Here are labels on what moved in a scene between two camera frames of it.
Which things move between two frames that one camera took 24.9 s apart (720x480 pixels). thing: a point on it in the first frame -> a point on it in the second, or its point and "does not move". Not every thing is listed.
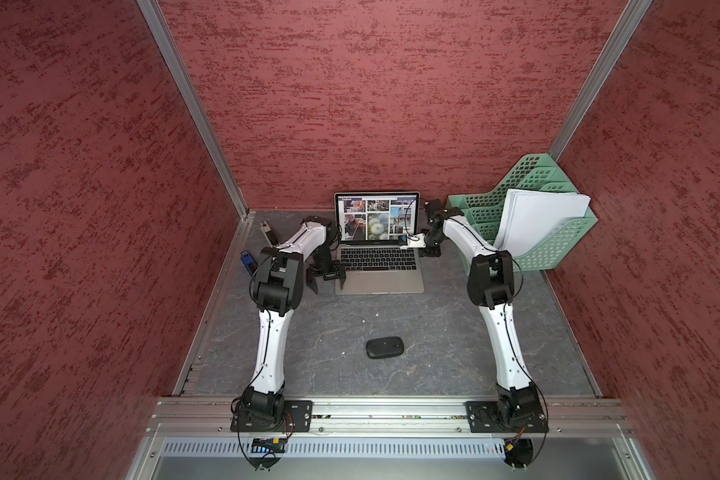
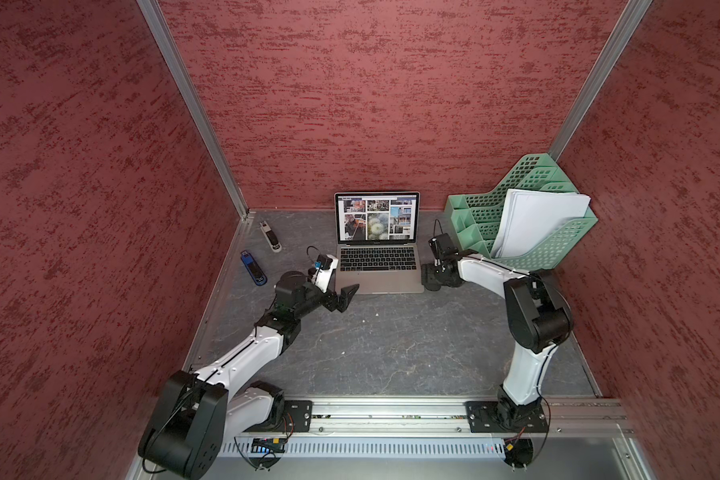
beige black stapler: x=270 y=238 does not move
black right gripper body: x=434 y=240 -> x=436 y=275
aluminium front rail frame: x=381 y=420 does not move
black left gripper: x=337 y=272 -> x=344 y=298
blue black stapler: x=249 y=263 does not move
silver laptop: x=370 y=228 does not move
